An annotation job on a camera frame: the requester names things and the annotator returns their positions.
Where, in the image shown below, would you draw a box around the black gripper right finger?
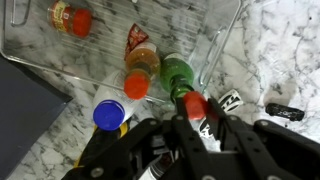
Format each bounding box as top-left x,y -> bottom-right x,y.
208,97 -> 320,180

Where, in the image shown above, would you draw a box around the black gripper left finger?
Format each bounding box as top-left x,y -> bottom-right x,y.
63,97 -> 214,180

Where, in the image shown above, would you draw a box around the green glass bottle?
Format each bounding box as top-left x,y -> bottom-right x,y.
159,53 -> 196,104

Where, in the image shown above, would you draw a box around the white bottle blue cap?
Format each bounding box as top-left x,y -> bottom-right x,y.
91,69 -> 143,132

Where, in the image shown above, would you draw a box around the orange sauce bottle red cap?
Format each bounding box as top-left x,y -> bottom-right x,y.
123,41 -> 162,101

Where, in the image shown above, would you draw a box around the black white patterned sunglasses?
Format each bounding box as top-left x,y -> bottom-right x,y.
198,89 -> 244,138

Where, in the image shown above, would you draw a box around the small black toy car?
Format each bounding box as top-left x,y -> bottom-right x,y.
265,102 -> 306,122

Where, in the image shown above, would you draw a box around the red sauce packet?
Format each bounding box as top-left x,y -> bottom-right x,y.
124,22 -> 150,61

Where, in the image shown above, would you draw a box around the clear plastic bin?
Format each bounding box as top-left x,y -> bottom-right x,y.
0,0 -> 243,104

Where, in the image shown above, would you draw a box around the dark blue flat box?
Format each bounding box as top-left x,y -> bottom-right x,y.
0,54 -> 74,180

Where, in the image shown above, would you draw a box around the spice jar red lid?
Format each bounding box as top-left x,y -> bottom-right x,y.
47,0 -> 94,38

